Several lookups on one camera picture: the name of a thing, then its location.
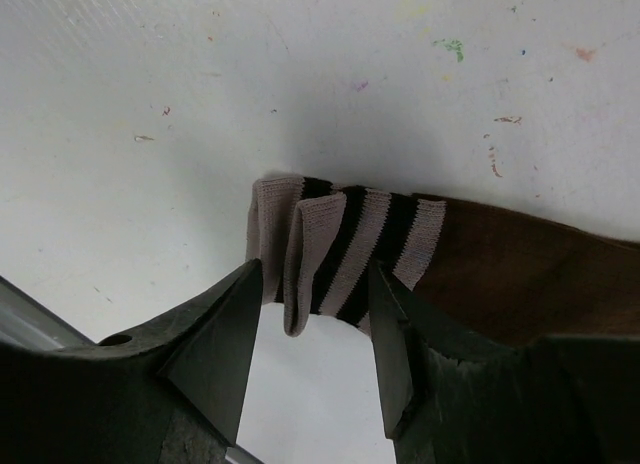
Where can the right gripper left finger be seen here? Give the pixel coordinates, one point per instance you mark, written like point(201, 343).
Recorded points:
point(130, 379)

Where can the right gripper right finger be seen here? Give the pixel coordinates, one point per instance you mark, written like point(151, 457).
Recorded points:
point(451, 395)

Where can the brown striped sock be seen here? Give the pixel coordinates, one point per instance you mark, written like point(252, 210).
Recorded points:
point(508, 275)

